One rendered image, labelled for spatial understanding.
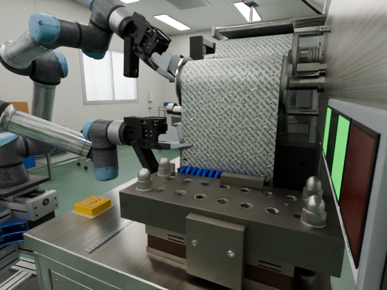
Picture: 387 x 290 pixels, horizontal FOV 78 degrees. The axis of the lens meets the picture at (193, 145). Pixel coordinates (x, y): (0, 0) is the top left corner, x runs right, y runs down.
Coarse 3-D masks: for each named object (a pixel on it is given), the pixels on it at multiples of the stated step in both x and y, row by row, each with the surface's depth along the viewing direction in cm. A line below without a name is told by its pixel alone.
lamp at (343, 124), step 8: (344, 120) 16; (344, 128) 15; (336, 136) 19; (344, 136) 15; (336, 144) 18; (344, 144) 15; (336, 152) 18; (344, 152) 14; (336, 160) 17; (336, 168) 17; (336, 176) 17; (336, 184) 16; (336, 192) 16
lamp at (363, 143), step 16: (352, 128) 13; (352, 144) 12; (368, 144) 9; (352, 160) 12; (368, 160) 9; (352, 176) 12; (368, 176) 9; (352, 192) 11; (352, 208) 11; (352, 224) 11; (352, 240) 10
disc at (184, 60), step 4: (188, 56) 64; (180, 60) 61; (184, 60) 62; (188, 60) 64; (180, 64) 60; (184, 64) 62; (180, 68) 60; (176, 72) 59; (180, 72) 61; (176, 76) 59; (176, 80) 59; (176, 84) 59; (176, 88) 60; (176, 92) 60; (180, 96) 62; (180, 100) 62; (180, 104) 62
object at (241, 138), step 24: (192, 120) 61; (216, 120) 58; (240, 120) 55; (264, 120) 53; (192, 144) 62; (216, 144) 59; (240, 144) 57; (264, 144) 54; (216, 168) 60; (240, 168) 58; (264, 168) 55
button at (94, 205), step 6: (90, 198) 70; (96, 198) 70; (102, 198) 70; (78, 204) 66; (84, 204) 66; (90, 204) 66; (96, 204) 66; (102, 204) 67; (108, 204) 69; (78, 210) 66; (84, 210) 65; (90, 210) 64; (96, 210) 65; (102, 210) 67
